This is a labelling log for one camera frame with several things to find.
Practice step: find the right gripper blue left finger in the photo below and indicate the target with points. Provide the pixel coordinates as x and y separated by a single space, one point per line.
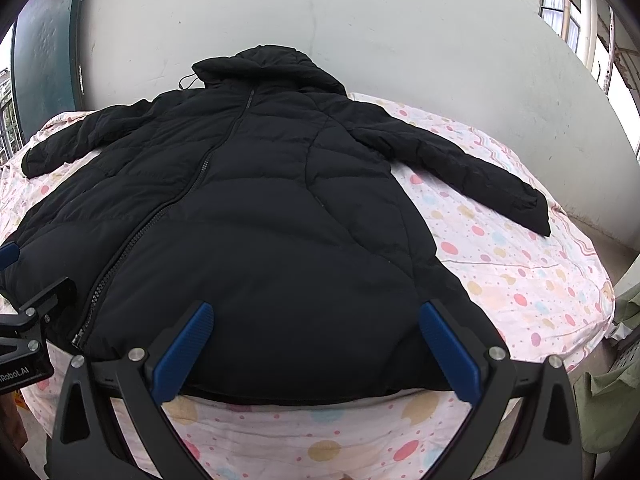
176 349

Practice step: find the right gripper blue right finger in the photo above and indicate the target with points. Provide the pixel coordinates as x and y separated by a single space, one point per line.
456 350

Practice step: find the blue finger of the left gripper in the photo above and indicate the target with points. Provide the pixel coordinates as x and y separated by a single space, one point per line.
9 254

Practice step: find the black puffer coat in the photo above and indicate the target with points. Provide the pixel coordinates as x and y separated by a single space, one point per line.
269 194

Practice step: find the green fabric pile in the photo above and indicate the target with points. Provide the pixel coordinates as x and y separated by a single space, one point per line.
608 403

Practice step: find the dark green door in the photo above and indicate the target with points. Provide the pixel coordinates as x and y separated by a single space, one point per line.
45 63

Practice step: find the window with metal bars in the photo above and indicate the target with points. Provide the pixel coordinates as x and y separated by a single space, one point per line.
591 29

